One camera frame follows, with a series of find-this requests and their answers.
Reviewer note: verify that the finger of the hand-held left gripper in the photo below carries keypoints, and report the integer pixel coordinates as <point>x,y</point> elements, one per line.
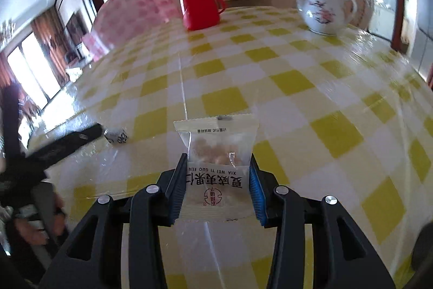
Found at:
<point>64,145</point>

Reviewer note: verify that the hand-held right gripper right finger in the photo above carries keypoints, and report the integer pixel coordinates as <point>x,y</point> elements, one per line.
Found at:
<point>255,194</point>

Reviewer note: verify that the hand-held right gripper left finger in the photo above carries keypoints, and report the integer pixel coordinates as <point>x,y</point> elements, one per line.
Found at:
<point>176,197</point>

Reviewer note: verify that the small teal printed packet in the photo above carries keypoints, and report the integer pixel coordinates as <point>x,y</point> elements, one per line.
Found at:
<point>116,136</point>

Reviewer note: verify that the clear nut packet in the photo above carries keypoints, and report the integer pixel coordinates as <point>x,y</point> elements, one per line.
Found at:
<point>216,153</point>

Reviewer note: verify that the person's left hand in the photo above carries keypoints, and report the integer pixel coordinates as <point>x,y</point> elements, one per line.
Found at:
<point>30,231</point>

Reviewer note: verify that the yellow checkered tablecloth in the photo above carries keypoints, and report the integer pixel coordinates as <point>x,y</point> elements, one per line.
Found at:
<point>304,106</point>

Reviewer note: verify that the brown curtain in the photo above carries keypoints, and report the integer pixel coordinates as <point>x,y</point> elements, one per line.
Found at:
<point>49,45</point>

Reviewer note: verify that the pink checkered cloth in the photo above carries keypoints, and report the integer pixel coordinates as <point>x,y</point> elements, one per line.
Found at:
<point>125,18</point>

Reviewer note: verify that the white floral teapot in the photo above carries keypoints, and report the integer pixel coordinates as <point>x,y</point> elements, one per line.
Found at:
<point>321,14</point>

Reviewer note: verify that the red thermos jug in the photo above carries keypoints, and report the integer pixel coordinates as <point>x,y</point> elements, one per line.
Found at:
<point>199,4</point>

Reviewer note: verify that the grey refrigerator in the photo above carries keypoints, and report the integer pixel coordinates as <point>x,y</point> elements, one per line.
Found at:
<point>424,21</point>

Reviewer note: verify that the wall television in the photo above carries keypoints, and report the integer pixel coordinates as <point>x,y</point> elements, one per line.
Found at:
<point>77,26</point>

